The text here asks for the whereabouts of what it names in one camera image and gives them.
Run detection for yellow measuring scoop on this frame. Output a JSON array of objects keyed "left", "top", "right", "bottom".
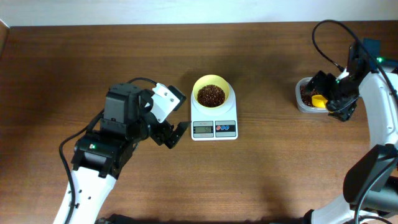
[{"left": 311, "top": 95, "right": 328, "bottom": 108}]

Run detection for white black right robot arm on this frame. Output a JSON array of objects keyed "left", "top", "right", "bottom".
[{"left": 296, "top": 39, "right": 397, "bottom": 223}]

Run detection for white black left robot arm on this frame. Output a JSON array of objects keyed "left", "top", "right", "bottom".
[{"left": 54, "top": 83, "right": 190, "bottom": 223}]

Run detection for white digital kitchen scale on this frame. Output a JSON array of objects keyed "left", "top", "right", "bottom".
[{"left": 190, "top": 80, "right": 238, "bottom": 141}]

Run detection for yellow plastic bowl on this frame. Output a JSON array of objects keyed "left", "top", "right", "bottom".
[{"left": 193, "top": 75, "right": 231, "bottom": 109}]

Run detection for clear plastic bean container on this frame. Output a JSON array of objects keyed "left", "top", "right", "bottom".
[{"left": 295, "top": 77, "right": 328, "bottom": 114}]

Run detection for red adzuki beans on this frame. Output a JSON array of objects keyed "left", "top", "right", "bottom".
[{"left": 193, "top": 84, "right": 320, "bottom": 108}]

